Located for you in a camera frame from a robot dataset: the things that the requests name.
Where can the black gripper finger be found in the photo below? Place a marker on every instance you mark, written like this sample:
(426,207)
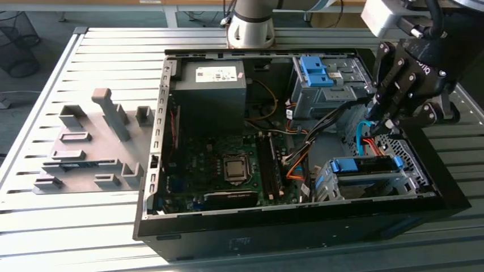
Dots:
(385,71)
(409,110)

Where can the hard disk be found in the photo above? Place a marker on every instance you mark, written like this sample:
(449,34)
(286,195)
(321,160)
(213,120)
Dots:
(344,165)

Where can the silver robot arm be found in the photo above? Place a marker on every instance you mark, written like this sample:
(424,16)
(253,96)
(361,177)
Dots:
(249,28)

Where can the grey metal disk bay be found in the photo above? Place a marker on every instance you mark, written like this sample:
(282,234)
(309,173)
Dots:
(330,184)

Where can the grey metal drive cage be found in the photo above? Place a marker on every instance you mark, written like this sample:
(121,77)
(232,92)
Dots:
(332,96)

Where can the blue plastic drive latch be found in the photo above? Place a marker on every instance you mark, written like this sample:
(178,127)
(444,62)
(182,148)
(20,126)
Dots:
(313,73)

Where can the black RAM stick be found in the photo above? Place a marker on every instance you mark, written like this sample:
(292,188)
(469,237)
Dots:
(264,164)

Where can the grey power supply unit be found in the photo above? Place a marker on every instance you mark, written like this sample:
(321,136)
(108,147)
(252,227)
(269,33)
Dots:
(208,93)

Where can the black CPU socket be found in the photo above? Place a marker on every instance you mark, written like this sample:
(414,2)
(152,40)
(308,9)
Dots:
(236,156)

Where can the silver CPU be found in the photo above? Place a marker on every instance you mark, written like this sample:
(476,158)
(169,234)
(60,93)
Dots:
(234,168)

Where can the black graphics card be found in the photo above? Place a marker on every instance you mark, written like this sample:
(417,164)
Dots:
(230,198)

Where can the black PC case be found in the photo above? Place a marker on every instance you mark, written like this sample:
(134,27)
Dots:
(264,235)

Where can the green motherboard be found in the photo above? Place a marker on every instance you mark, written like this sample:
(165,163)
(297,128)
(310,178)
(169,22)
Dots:
(196,158)

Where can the white framed table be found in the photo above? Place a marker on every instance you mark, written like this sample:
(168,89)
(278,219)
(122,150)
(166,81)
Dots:
(170,17)

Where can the grey parts rack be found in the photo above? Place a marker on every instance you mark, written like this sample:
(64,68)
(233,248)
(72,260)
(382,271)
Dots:
(101,141)

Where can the green RAM stick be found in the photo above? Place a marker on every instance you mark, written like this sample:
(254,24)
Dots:
(74,165)

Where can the black mesh wastebasket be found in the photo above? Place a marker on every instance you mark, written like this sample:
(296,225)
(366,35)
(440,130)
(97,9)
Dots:
(18,51)

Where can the grey floor box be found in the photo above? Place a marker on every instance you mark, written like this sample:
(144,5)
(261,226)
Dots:
(4,102)

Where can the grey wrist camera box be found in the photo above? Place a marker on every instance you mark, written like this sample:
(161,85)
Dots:
(381,17)

